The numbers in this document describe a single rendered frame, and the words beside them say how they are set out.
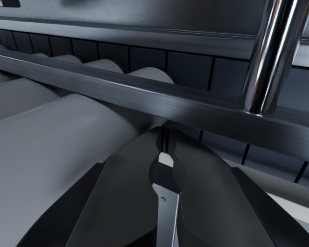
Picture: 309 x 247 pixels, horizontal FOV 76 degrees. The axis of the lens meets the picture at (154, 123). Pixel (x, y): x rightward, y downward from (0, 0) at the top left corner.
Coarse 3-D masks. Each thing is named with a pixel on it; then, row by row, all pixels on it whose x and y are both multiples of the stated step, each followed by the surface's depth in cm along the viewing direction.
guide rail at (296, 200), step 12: (168, 156) 16; (240, 168) 15; (264, 180) 14; (276, 180) 14; (276, 192) 13; (288, 192) 13; (300, 192) 13; (288, 204) 12; (300, 204) 12; (300, 216) 12
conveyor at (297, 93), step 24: (24, 48) 26; (48, 48) 24; (72, 48) 22; (96, 48) 20; (120, 48) 18; (144, 48) 17; (192, 72) 16; (216, 72) 15; (240, 72) 14; (288, 96) 13; (168, 120) 19; (216, 144) 17; (240, 144) 16; (264, 168) 16; (288, 168) 15
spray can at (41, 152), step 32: (0, 128) 8; (32, 128) 8; (64, 128) 9; (96, 128) 10; (128, 128) 11; (0, 160) 7; (32, 160) 7; (64, 160) 8; (96, 160) 10; (0, 192) 6; (32, 192) 7; (64, 192) 8; (0, 224) 6; (32, 224) 7
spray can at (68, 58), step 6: (66, 54) 21; (72, 54) 21; (60, 60) 19; (66, 60) 20; (72, 60) 20; (78, 60) 21; (0, 72) 15; (6, 72) 16; (0, 78) 15; (6, 78) 15; (12, 78) 16; (18, 78) 16
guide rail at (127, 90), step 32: (0, 64) 14; (32, 64) 12; (64, 64) 12; (96, 96) 10; (128, 96) 9; (160, 96) 8; (192, 96) 8; (224, 96) 8; (224, 128) 7; (256, 128) 7; (288, 128) 6
